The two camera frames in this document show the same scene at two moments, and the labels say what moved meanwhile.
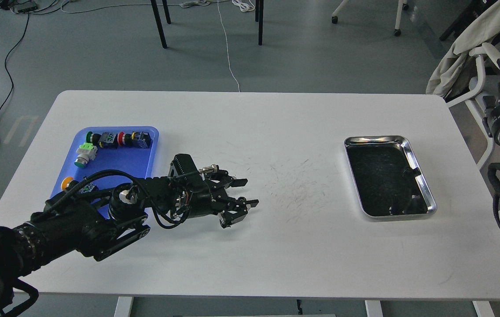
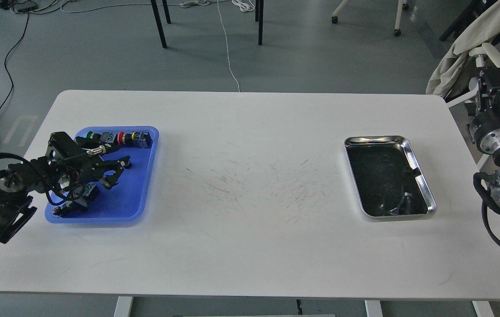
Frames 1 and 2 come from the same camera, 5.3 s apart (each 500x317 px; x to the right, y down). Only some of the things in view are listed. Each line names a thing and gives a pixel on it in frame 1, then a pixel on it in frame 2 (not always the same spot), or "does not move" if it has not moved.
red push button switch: x=140 y=140 does not move
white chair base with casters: x=402 y=4 does not move
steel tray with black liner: x=389 y=181 does not move
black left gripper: x=206 y=197 → x=78 y=170
